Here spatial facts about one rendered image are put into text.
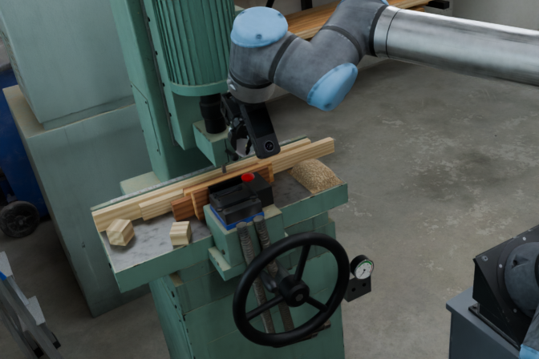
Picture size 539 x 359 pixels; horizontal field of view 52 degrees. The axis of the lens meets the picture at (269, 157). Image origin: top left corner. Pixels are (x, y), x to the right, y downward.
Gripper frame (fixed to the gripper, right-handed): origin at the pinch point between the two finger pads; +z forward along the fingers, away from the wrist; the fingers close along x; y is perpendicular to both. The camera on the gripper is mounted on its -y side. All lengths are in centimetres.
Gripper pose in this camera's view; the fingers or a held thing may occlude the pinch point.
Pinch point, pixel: (245, 154)
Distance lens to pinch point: 120.6
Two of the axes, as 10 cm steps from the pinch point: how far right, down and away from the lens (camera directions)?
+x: -8.9, 3.1, -3.4
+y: -4.4, -7.7, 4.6
